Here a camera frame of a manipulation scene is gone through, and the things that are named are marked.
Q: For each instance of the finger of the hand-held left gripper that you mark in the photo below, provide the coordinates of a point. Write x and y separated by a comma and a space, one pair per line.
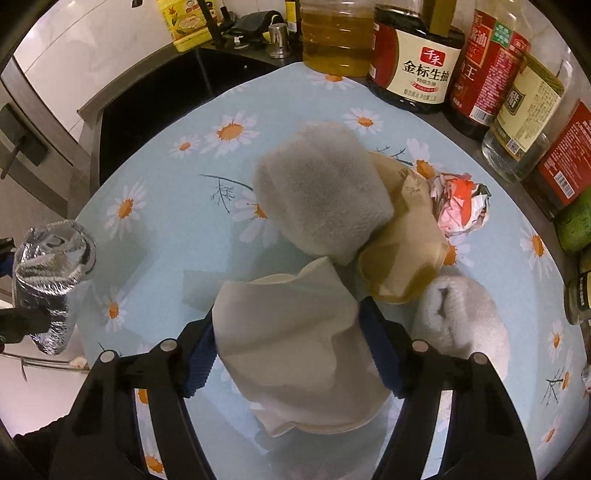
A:
23, 325
6, 261

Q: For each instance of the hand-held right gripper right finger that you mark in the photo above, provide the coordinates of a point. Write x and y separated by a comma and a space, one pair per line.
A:
385, 350

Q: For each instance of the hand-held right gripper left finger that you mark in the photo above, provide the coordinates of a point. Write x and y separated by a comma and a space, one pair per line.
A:
198, 369

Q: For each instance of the silver foil bag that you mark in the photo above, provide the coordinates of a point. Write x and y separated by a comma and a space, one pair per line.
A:
48, 277

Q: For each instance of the crushed white paper cup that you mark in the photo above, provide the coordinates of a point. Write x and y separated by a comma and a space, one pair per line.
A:
295, 350

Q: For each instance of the yellow oily cloth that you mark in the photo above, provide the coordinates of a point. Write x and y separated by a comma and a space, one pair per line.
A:
401, 249

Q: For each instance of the red white wrapper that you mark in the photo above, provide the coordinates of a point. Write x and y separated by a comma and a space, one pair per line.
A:
459, 203

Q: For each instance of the grey white towel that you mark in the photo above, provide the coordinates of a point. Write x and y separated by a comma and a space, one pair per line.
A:
318, 194

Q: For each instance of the blue daisy print tablecloth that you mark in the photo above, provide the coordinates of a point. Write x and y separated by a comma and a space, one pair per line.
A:
184, 221

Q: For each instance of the small bottle with gold cap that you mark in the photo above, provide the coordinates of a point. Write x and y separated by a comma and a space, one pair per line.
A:
579, 295

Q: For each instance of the black kitchen sink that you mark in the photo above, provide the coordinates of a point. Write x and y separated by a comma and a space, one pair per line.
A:
152, 101

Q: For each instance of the green glass bottle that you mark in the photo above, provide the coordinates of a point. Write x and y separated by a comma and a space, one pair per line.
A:
577, 224

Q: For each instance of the clear bottle with red label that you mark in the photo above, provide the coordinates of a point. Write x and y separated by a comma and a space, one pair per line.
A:
565, 166

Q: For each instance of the clear bottle with beige label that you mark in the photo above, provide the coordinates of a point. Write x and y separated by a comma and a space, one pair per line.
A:
521, 115

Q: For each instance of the dark soy sauce jug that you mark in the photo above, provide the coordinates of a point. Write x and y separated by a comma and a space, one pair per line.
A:
415, 74

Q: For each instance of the dark bottle with red label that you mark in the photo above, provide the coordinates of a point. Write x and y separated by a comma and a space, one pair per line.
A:
485, 78

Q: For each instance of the yellow dish soap bottle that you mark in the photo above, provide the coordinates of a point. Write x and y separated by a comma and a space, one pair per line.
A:
184, 23

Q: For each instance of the large clear cooking oil jug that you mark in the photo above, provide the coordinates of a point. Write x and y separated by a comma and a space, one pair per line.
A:
337, 41

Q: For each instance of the black curved faucet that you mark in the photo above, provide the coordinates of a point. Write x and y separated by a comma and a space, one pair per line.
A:
214, 25

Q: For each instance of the black folded cloth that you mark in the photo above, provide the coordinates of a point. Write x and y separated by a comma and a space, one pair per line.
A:
251, 25

